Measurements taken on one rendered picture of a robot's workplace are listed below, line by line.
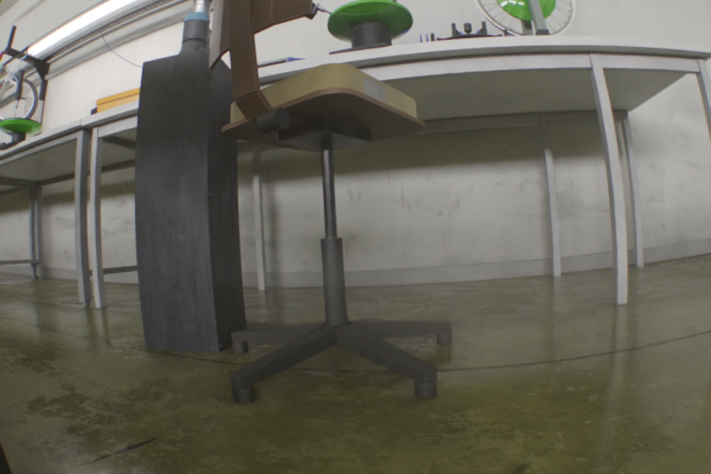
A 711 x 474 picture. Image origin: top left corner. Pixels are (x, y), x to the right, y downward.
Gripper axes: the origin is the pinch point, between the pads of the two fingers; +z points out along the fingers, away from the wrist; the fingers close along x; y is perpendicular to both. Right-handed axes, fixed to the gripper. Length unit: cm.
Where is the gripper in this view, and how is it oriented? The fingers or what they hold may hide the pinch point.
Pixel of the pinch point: (330, 13)
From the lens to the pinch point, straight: 150.4
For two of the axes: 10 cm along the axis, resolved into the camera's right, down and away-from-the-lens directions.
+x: -0.9, -0.6, -9.9
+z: 8.5, 5.2, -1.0
